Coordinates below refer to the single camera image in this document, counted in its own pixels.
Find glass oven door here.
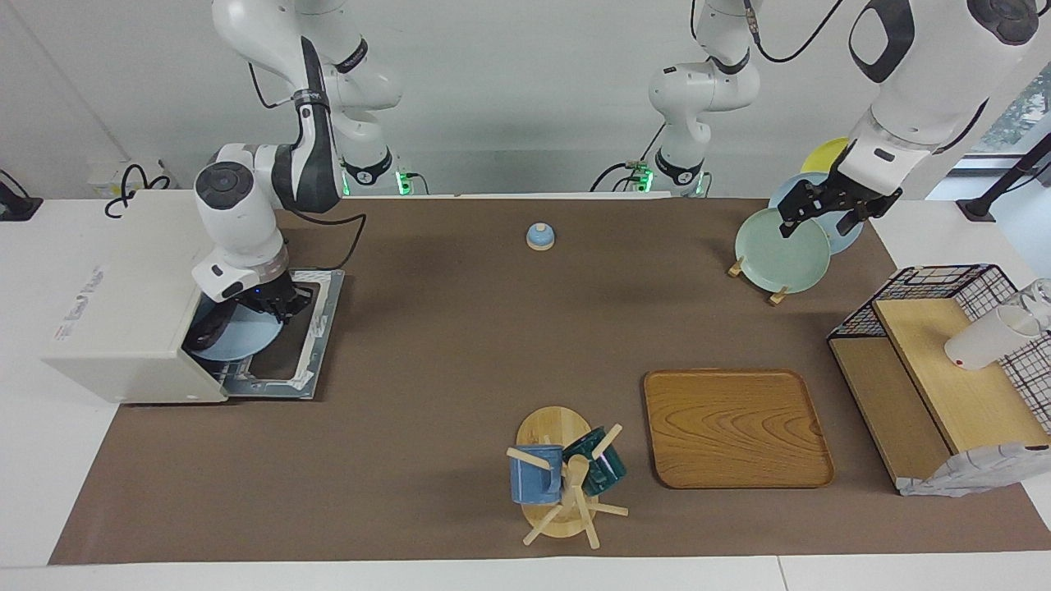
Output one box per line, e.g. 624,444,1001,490
220,269,347,401

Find dark purple eggplant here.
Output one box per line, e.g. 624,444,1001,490
187,323,236,352

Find white toaster oven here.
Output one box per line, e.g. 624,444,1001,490
43,190,232,405

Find light blue racked plate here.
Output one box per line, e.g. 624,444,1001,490
769,172,865,256

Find pale green plate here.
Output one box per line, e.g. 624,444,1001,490
734,208,832,295

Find yellow plate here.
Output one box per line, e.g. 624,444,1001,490
801,138,848,175

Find wooden plate rack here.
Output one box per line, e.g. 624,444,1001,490
727,256,791,307

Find black stand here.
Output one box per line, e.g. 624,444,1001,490
957,131,1051,222

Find white cup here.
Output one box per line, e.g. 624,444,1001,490
943,305,1044,372

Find wooden step shelf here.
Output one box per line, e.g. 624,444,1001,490
828,298,1051,485

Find brown table mat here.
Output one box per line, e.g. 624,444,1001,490
48,197,1051,566

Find clear glass cup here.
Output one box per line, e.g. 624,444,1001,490
1014,277,1051,333

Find wooden serving tray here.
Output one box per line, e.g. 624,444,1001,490
643,369,836,490

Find wooden mug tree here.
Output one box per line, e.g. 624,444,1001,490
505,405,631,551

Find white checked fabric liner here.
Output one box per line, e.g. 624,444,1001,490
897,442,1051,498

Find black device on table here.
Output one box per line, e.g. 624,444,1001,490
0,168,44,222

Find blue mug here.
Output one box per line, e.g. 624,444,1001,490
509,444,566,506

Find dark green mug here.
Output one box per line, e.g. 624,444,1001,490
562,427,627,497

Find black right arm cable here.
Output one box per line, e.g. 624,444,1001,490
246,59,368,273

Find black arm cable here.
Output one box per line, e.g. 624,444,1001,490
743,0,847,65
246,59,368,273

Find black wire basket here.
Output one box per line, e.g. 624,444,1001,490
827,263,1051,411

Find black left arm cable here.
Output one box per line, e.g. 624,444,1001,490
743,0,847,65

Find black oven power cord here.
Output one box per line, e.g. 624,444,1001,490
104,163,172,219

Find black left base cable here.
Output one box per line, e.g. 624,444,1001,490
590,123,668,195

